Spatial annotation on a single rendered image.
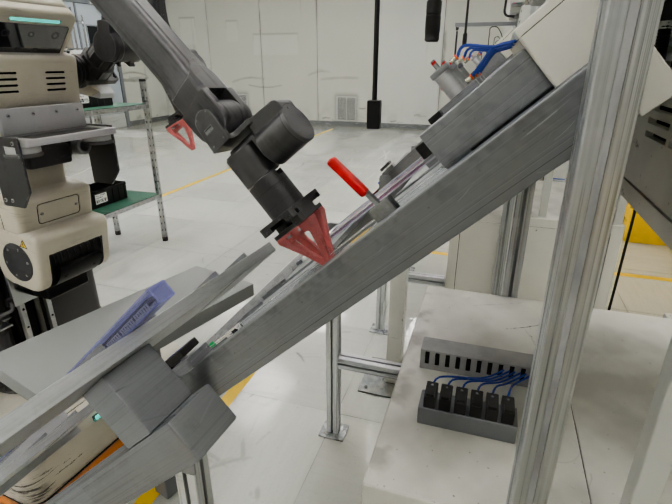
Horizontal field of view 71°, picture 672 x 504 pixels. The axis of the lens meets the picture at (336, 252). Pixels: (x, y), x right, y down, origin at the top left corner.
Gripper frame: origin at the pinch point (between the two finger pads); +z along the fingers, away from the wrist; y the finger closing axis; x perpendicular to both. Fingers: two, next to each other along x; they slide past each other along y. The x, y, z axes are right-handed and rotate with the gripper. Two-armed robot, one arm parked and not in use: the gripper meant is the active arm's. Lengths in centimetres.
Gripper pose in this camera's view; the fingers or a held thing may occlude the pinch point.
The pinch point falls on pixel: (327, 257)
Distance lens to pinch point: 69.0
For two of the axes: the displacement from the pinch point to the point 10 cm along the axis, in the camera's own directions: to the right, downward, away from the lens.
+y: 3.0, -3.8, 8.8
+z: 6.1, 7.8, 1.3
